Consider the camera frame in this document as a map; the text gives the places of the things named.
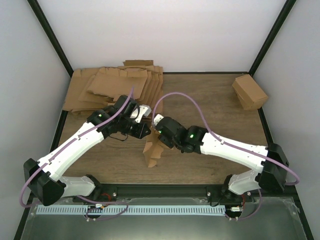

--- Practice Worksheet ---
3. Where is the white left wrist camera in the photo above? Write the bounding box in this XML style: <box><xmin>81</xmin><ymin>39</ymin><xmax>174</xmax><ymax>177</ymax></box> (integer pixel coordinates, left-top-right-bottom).
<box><xmin>130</xmin><ymin>104</ymin><xmax>152</xmax><ymax>123</ymax></box>

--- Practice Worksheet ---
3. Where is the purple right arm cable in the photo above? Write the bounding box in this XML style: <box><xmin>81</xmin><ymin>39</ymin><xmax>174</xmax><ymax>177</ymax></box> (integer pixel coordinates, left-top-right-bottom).
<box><xmin>151</xmin><ymin>92</ymin><xmax>300</xmax><ymax>222</ymax></box>

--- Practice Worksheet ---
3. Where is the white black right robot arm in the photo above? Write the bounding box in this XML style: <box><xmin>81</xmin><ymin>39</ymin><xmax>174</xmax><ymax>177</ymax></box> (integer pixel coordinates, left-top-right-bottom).
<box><xmin>154</xmin><ymin>114</ymin><xmax>289</xmax><ymax>202</ymax></box>

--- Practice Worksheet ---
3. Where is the light blue slotted cable duct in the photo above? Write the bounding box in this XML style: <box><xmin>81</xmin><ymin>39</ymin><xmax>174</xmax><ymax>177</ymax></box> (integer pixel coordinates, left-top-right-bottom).
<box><xmin>36</xmin><ymin>205</ymin><xmax>226</xmax><ymax>216</ymax></box>

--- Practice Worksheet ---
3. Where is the stack of flat cardboard blanks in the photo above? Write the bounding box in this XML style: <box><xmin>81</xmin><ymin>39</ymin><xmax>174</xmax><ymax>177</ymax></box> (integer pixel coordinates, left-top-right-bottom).
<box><xmin>63</xmin><ymin>60</ymin><xmax>164</xmax><ymax>113</ymax></box>

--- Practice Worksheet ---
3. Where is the black right frame post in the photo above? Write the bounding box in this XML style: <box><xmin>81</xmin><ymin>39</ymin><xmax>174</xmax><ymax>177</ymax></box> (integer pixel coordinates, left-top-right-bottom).
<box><xmin>248</xmin><ymin>0</ymin><xmax>297</xmax><ymax>77</ymax></box>

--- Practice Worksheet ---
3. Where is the folded brown cardboard box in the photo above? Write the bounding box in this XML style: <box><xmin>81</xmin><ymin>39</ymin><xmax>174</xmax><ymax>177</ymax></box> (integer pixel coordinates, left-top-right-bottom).
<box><xmin>232</xmin><ymin>74</ymin><xmax>269</xmax><ymax>110</ymax></box>

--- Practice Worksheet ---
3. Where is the black frame post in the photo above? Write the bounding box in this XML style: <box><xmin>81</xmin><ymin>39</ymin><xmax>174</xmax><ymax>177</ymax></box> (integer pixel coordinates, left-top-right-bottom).
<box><xmin>27</xmin><ymin>0</ymin><xmax>74</xmax><ymax>77</ymax></box>
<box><xmin>248</xmin><ymin>0</ymin><xmax>297</xmax><ymax>77</ymax></box>

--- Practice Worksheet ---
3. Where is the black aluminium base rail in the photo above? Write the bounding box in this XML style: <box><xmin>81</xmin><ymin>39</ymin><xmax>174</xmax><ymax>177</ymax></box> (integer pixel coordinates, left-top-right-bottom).
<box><xmin>87</xmin><ymin>184</ymin><xmax>247</xmax><ymax>205</ymax></box>

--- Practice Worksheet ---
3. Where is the brown cardboard box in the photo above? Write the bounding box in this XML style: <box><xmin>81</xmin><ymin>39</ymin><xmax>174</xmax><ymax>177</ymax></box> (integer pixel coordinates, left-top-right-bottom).
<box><xmin>143</xmin><ymin>128</ymin><xmax>166</xmax><ymax>168</ymax></box>
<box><xmin>232</xmin><ymin>74</ymin><xmax>269</xmax><ymax>110</ymax></box>

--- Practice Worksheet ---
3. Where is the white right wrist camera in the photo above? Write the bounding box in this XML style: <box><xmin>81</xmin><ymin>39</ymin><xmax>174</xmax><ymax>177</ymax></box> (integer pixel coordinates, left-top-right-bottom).
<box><xmin>152</xmin><ymin>114</ymin><xmax>164</xmax><ymax>129</ymax></box>

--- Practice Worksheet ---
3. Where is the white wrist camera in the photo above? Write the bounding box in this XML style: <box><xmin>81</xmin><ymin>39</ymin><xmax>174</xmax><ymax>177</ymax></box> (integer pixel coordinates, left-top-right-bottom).
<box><xmin>130</xmin><ymin>104</ymin><xmax>152</xmax><ymax>123</ymax></box>
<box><xmin>152</xmin><ymin>114</ymin><xmax>164</xmax><ymax>129</ymax></box>

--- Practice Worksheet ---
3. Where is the black left frame post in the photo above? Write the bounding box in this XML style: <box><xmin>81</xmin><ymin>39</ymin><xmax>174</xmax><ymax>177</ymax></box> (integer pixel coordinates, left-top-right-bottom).
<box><xmin>27</xmin><ymin>0</ymin><xmax>74</xmax><ymax>77</ymax></box>

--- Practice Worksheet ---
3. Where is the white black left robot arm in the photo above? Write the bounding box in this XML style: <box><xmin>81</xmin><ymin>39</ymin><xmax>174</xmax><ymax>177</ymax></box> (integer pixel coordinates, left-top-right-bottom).
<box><xmin>23</xmin><ymin>95</ymin><xmax>152</xmax><ymax>206</ymax></box>

